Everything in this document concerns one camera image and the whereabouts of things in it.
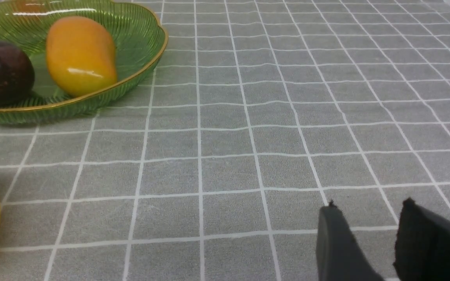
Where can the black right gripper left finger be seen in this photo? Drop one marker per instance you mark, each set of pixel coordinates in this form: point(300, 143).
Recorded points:
point(338, 255)

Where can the dark purple plum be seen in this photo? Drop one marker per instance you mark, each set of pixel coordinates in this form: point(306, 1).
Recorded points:
point(17, 75)

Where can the grey checked tablecloth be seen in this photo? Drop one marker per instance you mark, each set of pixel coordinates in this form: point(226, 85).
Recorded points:
point(215, 166)

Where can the green glass plate gold rim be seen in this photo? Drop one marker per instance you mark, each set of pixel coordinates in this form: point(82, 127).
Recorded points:
point(138, 35)

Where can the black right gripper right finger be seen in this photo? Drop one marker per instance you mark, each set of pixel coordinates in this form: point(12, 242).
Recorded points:
point(422, 246)

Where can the orange yellow mango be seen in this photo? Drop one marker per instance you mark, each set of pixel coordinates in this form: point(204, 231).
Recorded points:
point(80, 56)

